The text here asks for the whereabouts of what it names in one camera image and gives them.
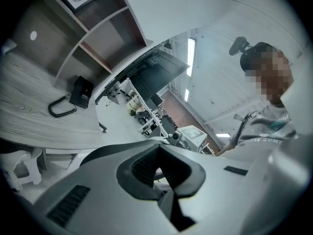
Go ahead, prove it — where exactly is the grey shoulder strap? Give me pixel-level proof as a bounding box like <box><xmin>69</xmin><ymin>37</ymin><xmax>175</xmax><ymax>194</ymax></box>
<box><xmin>233</xmin><ymin>112</ymin><xmax>253</xmax><ymax>122</ymax></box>

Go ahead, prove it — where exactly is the black coiled telephone cord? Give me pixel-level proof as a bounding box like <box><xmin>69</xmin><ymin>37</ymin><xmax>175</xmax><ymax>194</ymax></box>
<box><xmin>47</xmin><ymin>93</ymin><xmax>77</xmax><ymax>118</ymax></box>

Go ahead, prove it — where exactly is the person's head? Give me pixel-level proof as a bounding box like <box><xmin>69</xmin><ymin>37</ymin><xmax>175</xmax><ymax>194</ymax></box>
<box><xmin>239</xmin><ymin>42</ymin><xmax>294</xmax><ymax>108</ymax></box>

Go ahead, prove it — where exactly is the wooden shelf unit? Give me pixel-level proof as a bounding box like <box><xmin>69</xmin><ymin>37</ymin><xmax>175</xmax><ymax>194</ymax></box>
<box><xmin>9</xmin><ymin>0</ymin><xmax>154</xmax><ymax>85</ymax></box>

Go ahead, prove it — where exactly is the person's grey printed shirt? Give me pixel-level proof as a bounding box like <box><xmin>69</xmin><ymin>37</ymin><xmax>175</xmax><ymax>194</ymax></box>
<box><xmin>228</xmin><ymin>104</ymin><xmax>299</xmax><ymax>148</ymax></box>

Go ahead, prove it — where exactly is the person's right forearm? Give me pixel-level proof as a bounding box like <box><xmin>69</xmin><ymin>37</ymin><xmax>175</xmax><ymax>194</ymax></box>
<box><xmin>216</xmin><ymin>134</ymin><xmax>238</xmax><ymax>157</ymax></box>

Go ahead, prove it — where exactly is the black desk telephone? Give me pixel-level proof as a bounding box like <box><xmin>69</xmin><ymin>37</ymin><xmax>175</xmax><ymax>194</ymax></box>
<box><xmin>69</xmin><ymin>75</ymin><xmax>94</xmax><ymax>109</ymax></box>

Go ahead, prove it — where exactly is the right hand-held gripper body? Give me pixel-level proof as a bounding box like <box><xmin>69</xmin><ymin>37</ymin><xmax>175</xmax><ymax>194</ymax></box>
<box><xmin>171</xmin><ymin>125</ymin><xmax>209</xmax><ymax>154</ymax></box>

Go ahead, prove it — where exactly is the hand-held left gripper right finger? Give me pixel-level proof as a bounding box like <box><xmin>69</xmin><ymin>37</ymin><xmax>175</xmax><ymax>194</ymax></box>
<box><xmin>159</xmin><ymin>142</ymin><xmax>259</xmax><ymax>235</ymax></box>

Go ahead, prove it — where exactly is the white plastic stool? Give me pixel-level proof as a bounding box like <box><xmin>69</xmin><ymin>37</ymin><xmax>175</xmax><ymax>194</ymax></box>
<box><xmin>11</xmin><ymin>147</ymin><xmax>44</xmax><ymax>186</ymax></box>

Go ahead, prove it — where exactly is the black monitor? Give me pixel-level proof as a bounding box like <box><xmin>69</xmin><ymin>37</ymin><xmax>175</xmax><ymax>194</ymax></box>
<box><xmin>129</xmin><ymin>49</ymin><xmax>191</xmax><ymax>102</ymax></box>

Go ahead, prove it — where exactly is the long ceiling light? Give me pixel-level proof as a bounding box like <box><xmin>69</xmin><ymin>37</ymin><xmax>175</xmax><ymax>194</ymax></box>
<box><xmin>187</xmin><ymin>37</ymin><xmax>196</xmax><ymax>77</ymax></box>

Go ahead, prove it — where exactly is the black head camera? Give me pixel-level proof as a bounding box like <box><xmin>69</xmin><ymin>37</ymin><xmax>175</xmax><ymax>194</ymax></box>
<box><xmin>228</xmin><ymin>36</ymin><xmax>255</xmax><ymax>56</ymax></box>

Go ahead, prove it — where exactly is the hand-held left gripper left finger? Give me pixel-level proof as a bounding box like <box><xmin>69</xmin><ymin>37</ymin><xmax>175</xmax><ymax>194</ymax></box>
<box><xmin>34</xmin><ymin>139</ymin><xmax>177</xmax><ymax>235</ymax></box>

